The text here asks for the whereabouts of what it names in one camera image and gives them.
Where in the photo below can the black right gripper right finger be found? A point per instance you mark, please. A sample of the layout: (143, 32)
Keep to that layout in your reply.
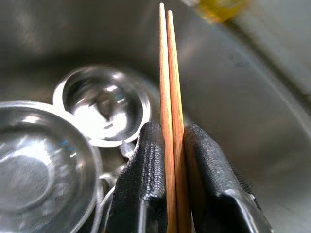
(213, 184)

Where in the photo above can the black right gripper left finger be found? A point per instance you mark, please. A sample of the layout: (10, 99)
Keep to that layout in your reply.
(138, 174)

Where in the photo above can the wooden chopstick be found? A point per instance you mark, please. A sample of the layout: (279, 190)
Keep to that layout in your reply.
(175, 97)
(164, 97)

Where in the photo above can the small steel bowl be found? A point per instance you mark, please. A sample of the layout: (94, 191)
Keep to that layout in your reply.
(100, 106)

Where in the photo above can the stainless steel sink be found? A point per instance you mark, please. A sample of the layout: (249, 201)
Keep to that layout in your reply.
(230, 102)

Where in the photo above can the wide steel plate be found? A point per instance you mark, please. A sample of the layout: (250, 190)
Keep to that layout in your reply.
(41, 167)

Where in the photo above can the yellow dish soap bottle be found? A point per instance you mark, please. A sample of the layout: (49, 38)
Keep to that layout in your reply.
(218, 9)

